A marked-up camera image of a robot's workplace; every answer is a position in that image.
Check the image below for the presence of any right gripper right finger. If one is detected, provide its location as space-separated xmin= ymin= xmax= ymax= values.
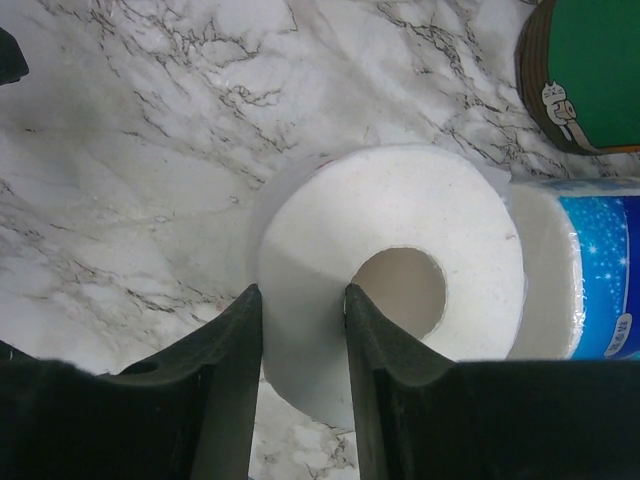
xmin=345 ymin=285 xmax=639 ymax=479

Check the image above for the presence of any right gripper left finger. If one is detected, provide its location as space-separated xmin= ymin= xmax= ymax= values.
xmin=1 ymin=285 xmax=263 ymax=479

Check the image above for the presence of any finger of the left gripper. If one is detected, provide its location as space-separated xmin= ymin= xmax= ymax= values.
xmin=0 ymin=28 xmax=29 ymax=85

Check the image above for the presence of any floral roll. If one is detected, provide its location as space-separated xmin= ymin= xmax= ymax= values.
xmin=247 ymin=145 xmax=525 ymax=429

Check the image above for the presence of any blue Tempo tissue roll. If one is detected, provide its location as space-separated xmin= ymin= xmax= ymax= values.
xmin=510 ymin=177 xmax=639 ymax=360

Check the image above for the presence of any green wrapped roll right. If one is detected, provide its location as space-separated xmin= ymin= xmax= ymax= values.
xmin=515 ymin=0 xmax=639 ymax=155

